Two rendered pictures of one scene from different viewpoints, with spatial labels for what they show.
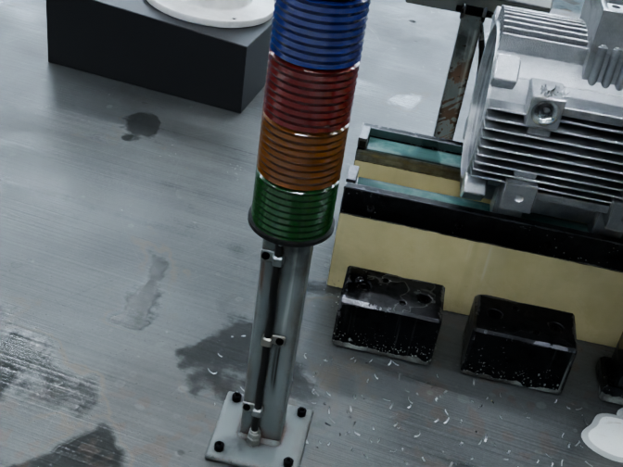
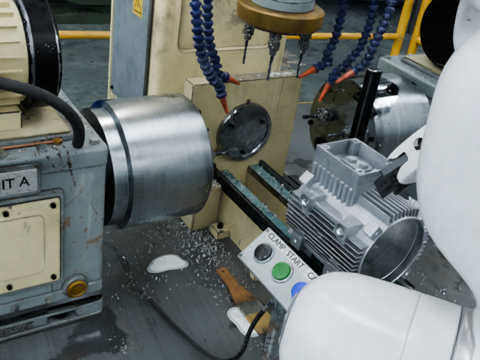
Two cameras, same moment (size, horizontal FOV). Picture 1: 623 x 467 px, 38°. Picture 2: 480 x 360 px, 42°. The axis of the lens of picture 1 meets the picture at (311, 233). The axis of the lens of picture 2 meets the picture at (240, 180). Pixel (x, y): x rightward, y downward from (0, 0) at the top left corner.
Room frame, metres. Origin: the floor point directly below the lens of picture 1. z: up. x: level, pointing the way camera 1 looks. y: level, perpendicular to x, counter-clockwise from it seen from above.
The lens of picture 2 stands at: (1.67, 0.35, 1.64)
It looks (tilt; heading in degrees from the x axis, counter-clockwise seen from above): 30 degrees down; 228
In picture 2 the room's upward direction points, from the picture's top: 9 degrees clockwise
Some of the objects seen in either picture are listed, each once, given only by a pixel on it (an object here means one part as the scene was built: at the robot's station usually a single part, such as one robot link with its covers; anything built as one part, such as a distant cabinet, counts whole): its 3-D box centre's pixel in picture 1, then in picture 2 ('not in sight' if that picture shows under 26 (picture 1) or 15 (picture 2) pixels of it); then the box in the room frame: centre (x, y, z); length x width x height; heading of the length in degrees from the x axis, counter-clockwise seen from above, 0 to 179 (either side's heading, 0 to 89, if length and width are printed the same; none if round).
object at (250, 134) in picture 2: not in sight; (245, 133); (0.79, -0.64, 1.01); 0.15 x 0.02 x 0.15; 175
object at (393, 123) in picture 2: not in sight; (376, 124); (0.47, -0.52, 1.04); 0.41 x 0.25 x 0.25; 175
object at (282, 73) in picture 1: (311, 82); not in sight; (0.55, 0.02, 1.14); 0.06 x 0.06 x 0.04
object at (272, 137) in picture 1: (302, 141); not in sight; (0.55, 0.02, 1.10); 0.06 x 0.06 x 0.04
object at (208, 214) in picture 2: not in sight; (201, 201); (0.91, -0.63, 0.86); 0.07 x 0.06 x 0.12; 175
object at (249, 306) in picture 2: not in sight; (243, 298); (0.98, -0.35, 0.80); 0.21 x 0.05 x 0.01; 83
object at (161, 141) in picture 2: not in sight; (118, 163); (1.16, -0.58, 1.04); 0.37 x 0.25 x 0.25; 175
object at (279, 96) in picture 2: not in sight; (228, 137); (0.79, -0.70, 0.97); 0.30 x 0.11 x 0.34; 175
